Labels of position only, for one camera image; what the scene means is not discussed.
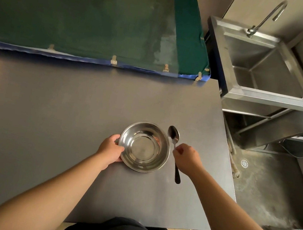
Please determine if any person's left hand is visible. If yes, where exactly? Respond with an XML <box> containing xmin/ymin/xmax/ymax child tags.
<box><xmin>94</xmin><ymin>131</ymin><xmax>127</xmax><ymax>170</ymax></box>

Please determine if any person's right hand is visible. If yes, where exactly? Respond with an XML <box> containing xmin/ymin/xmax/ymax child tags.
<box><xmin>169</xmin><ymin>142</ymin><xmax>208</xmax><ymax>179</ymax></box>

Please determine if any stainless steel spoon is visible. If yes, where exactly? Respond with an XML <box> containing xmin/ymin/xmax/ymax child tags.
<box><xmin>159</xmin><ymin>125</ymin><xmax>190</xmax><ymax>185</ymax></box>

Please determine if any stainless steel bowl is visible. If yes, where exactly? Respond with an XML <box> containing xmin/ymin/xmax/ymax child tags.
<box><xmin>113</xmin><ymin>118</ymin><xmax>175</xmax><ymax>177</ymax></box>

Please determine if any person's left forearm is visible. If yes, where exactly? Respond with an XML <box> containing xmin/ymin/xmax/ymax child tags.
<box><xmin>0</xmin><ymin>134</ymin><xmax>111</xmax><ymax>230</ymax></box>

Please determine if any stainless steel sink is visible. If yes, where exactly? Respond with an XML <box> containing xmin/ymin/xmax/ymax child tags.
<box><xmin>187</xmin><ymin>15</ymin><xmax>303</xmax><ymax>159</ymax></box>

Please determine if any green cloth-covered table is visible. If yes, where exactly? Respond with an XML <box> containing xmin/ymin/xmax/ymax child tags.
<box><xmin>0</xmin><ymin>0</ymin><xmax>224</xmax><ymax>86</ymax></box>

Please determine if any curved steel faucet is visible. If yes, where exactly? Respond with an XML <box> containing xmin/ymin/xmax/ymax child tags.
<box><xmin>246</xmin><ymin>0</ymin><xmax>288</xmax><ymax>44</ymax></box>

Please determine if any white drain hose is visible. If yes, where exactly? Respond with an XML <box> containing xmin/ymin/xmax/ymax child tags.
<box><xmin>214</xmin><ymin>118</ymin><xmax>250</xmax><ymax>179</ymax></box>

